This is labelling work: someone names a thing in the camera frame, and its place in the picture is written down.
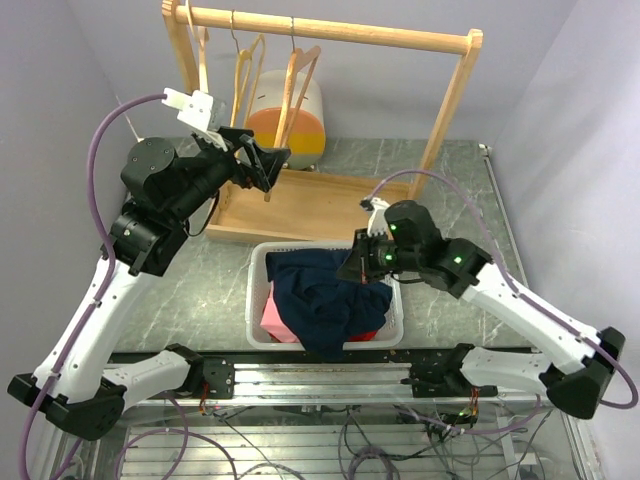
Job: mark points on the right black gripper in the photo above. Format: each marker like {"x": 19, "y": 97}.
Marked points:
{"x": 354, "y": 267}

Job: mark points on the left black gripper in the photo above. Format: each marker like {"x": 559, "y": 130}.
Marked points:
{"x": 265, "y": 161}

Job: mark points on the navy blue t shirt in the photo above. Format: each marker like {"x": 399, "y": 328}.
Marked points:
{"x": 320, "y": 309}

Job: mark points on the red t shirt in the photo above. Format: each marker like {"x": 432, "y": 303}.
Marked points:
{"x": 364, "y": 337}

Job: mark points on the pink t shirt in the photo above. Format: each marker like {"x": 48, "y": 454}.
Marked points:
{"x": 272, "y": 323}

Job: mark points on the yellow wooden hanger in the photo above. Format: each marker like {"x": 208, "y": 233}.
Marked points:
{"x": 248, "y": 68}

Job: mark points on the brown wooden hanger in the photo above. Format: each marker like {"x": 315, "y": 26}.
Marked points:
{"x": 298, "y": 60}

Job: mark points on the light wooden hanger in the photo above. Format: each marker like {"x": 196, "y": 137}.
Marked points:
{"x": 201, "y": 36}

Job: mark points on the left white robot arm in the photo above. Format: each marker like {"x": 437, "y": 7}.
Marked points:
{"x": 72, "y": 387}

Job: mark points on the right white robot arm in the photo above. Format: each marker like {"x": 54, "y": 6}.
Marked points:
{"x": 574, "y": 362}

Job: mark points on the wooden clothes rack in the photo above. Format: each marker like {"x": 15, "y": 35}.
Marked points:
{"x": 305, "y": 205}

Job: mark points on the white orange round appliance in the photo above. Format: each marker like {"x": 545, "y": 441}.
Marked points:
{"x": 306, "y": 138}

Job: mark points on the white plastic basket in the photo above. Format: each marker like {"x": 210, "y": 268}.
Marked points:
{"x": 259, "y": 289}

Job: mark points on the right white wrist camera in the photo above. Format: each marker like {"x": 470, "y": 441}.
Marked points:
{"x": 376, "y": 208}

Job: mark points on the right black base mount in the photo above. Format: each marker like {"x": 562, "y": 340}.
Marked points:
{"x": 437, "y": 372}

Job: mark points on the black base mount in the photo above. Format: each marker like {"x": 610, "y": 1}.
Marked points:
{"x": 437, "y": 372}
{"x": 211, "y": 377}

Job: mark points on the aluminium rail frame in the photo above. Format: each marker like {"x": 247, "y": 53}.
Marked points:
{"x": 293, "y": 417}

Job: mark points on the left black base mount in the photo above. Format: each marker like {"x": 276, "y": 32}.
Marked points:
{"x": 211, "y": 377}

